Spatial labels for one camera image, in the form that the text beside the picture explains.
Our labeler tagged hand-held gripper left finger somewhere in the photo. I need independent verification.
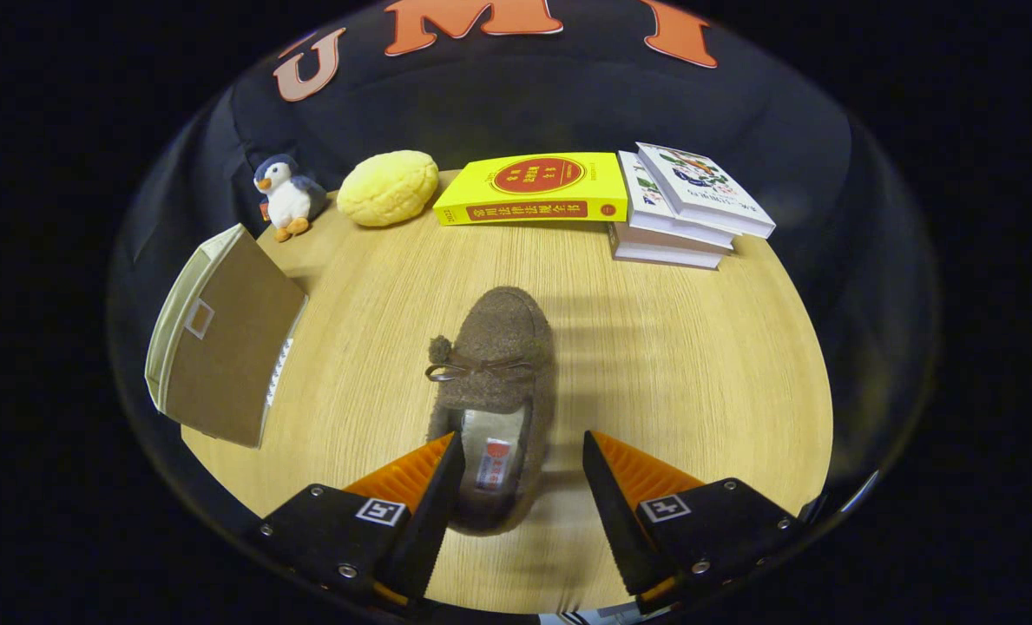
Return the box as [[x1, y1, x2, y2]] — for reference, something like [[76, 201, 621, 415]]
[[251, 431, 467, 609]]

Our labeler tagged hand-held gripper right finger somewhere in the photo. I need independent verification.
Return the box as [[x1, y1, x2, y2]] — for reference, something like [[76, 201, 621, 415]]
[[582, 430, 803, 613]]

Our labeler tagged brown fuzzy shoe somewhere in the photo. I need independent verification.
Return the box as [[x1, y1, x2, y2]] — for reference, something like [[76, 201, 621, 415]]
[[424, 286, 558, 536]]

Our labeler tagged brown fabric storage box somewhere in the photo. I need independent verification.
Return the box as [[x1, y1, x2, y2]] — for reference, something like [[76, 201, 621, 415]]
[[144, 223, 310, 450]]

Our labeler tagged brown cover book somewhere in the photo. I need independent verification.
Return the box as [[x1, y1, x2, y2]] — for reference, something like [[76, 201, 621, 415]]
[[608, 221, 725, 270]]

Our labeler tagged white floral cover book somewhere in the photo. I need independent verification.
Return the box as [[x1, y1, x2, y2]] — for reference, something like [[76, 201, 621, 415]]
[[617, 150, 736, 250], [635, 141, 777, 240]]

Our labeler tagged yellow bun plush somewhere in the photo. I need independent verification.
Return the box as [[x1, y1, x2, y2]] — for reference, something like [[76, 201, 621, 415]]
[[336, 150, 440, 228]]

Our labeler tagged yellow book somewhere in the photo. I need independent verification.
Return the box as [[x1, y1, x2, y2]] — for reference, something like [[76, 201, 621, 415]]
[[432, 152, 629, 227]]

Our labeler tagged penguin plush toy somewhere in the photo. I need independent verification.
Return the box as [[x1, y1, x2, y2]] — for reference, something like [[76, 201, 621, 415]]
[[253, 154, 330, 243]]

